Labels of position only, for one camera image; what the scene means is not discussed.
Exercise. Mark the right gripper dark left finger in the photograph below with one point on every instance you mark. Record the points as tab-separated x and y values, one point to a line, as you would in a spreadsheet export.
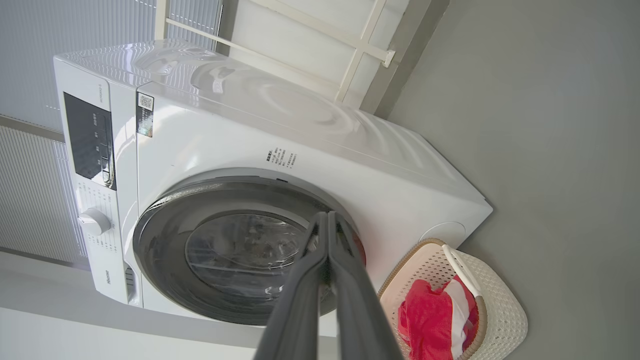
295	320

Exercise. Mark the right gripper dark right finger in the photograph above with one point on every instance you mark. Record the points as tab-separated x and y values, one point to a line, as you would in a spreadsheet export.
360	320

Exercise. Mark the red white striped garment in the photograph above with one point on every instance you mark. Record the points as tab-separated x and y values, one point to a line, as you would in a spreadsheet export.
425	320

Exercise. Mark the round glass washing machine door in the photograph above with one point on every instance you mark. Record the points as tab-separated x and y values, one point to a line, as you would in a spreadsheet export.
165	250

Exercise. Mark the white front-load washing machine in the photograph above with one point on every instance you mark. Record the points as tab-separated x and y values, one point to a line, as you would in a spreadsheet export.
400	190

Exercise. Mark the cream perforated laundry basket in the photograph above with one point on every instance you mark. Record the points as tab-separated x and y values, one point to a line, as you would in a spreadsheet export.
505	310

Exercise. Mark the round white filter cover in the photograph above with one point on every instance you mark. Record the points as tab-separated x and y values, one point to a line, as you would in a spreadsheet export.
442	234

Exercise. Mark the white round control knob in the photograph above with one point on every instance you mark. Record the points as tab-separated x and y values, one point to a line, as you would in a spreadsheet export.
94	221

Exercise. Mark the QR code sticker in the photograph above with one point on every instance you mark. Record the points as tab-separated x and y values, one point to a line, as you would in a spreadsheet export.
145	115

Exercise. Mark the black control display panel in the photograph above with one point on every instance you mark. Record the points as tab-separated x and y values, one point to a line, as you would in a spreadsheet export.
85	140

